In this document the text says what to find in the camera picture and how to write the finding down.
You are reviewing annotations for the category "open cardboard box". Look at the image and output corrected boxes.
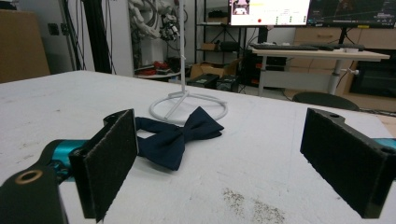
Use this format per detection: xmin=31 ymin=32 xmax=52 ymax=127
xmin=189 ymin=57 xmax=244 ymax=80

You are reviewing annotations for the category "dark computer monitor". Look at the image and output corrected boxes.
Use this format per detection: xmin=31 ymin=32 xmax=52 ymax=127
xmin=307 ymin=0 xmax=396 ymax=29

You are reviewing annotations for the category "navy blue bow tie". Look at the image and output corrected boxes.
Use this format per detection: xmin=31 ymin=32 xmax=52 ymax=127
xmin=134 ymin=105 xmax=225 ymax=172

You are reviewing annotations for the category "black keyboard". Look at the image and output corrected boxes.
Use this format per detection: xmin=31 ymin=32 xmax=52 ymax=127
xmin=249 ymin=43 xmax=319 ymax=52

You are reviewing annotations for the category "black metal shelf rack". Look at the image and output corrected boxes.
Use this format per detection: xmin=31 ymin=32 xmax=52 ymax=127
xmin=193 ymin=0 xmax=248 ymax=68

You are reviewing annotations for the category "white wire stand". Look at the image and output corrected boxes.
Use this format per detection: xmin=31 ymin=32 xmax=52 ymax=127
xmin=148 ymin=0 xmax=229 ymax=123

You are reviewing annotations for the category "brown cardboard panel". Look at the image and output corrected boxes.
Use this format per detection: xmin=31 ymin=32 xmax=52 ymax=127
xmin=0 ymin=8 xmax=51 ymax=84

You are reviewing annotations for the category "black office chair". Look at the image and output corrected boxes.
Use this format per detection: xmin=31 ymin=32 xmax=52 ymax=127
xmin=291 ymin=91 xmax=361 ymax=112

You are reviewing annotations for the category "bright computer monitor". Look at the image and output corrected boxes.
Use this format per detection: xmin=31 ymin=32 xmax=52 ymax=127
xmin=228 ymin=0 xmax=312 ymax=28

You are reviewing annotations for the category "beige office desk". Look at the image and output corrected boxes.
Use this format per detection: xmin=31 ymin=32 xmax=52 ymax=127
xmin=248 ymin=46 xmax=391 ymax=97

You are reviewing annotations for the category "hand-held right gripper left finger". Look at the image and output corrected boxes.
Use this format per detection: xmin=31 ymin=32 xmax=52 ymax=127
xmin=68 ymin=108 xmax=139 ymax=223

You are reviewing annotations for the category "black metal column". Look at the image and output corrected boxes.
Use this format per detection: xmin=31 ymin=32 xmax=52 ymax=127
xmin=81 ymin=0 xmax=112 ymax=75

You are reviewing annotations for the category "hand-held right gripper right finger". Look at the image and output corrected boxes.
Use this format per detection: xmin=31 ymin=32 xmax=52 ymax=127
xmin=300 ymin=107 xmax=396 ymax=219

